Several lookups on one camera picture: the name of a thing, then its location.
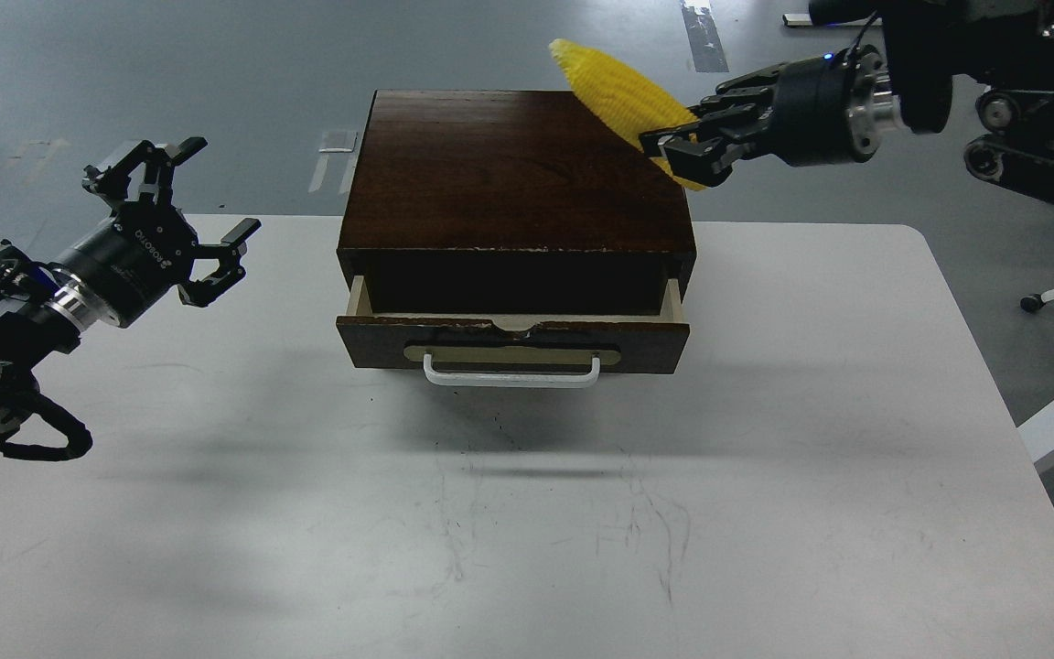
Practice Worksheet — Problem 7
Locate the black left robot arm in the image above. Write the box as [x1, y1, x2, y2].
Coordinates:
[0, 136, 261, 462]

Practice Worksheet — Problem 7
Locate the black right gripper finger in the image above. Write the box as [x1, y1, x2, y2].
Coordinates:
[689, 62, 788, 124]
[639, 115, 770, 190]

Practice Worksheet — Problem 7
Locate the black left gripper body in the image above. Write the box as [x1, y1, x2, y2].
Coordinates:
[56, 209, 198, 329]

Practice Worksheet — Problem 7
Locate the wooden drawer with white handle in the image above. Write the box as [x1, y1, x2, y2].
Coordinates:
[335, 275, 691, 389]

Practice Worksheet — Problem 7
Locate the white table foot bar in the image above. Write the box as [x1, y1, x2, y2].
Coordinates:
[781, 13, 817, 28]

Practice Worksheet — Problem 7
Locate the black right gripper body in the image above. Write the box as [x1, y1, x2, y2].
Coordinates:
[765, 50, 889, 167]

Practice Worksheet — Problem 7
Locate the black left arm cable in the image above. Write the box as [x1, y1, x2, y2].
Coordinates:
[0, 389, 94, 463]

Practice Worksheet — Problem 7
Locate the yellow corn cob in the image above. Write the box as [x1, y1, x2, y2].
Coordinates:
[548, 38, 697, 153]

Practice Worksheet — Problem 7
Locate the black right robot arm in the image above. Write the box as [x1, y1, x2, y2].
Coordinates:
[639, 1, 1054, 205]

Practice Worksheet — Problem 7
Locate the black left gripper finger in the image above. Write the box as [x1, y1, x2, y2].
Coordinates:
[178, 218, 261, 308]
[82, 136, 208, 220]

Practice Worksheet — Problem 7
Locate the dark wooden drawer cabinet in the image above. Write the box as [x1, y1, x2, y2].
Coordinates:
[336, 89, 697, 316]

